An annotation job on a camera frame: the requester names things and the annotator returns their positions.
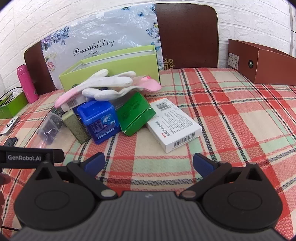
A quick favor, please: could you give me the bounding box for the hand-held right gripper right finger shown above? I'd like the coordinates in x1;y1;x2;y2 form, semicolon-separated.
180;153;264;201

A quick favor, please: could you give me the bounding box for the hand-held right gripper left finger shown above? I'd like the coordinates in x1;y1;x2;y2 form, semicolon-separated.
34;152;118;201

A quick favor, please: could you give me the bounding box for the blue plastic jar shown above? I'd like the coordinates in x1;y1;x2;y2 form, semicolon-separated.
77;100;120;145

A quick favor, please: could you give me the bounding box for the olive brown small box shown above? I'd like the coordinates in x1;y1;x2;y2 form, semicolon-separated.
62;109;91;144

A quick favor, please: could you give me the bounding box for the blue and white medicine box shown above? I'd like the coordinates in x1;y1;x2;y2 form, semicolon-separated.
146;97;202;154

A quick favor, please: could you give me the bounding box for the green small box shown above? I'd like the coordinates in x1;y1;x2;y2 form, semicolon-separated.
116;91;157;136

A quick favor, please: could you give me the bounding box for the light green cardboard box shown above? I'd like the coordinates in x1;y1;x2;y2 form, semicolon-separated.
58;45;161;93

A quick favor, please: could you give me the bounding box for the person's left hand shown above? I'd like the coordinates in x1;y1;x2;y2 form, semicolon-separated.
0;174;11;215

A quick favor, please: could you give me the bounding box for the white flat device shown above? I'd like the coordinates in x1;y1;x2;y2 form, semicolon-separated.
0;116;20;136

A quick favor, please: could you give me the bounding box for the clear plastic cup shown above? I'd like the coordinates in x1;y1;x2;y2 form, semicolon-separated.
36;112;63;145

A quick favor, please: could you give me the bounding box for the green tissue box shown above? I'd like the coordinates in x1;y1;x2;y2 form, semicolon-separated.
0;91;29;118

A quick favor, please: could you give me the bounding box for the plaid blanket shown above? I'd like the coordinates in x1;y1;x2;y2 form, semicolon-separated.
0;67;296;234

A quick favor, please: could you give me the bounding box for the pink thermos bottle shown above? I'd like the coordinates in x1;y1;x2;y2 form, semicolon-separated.
17;64;39;104

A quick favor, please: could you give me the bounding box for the pink soft object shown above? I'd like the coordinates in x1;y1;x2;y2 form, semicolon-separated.
55;75;162;108

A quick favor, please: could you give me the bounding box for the brown cardboard box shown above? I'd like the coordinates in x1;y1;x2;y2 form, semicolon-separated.
228;39;296;84

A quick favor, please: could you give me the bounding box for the brown wooden headboard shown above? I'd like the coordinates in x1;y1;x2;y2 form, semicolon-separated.
24;3;219;95

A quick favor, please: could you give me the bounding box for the floral plastic bedding package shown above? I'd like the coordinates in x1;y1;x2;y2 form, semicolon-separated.
42;3;163;91

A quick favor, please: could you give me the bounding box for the dark cable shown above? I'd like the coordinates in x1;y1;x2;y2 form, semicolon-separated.
0;87;22;106

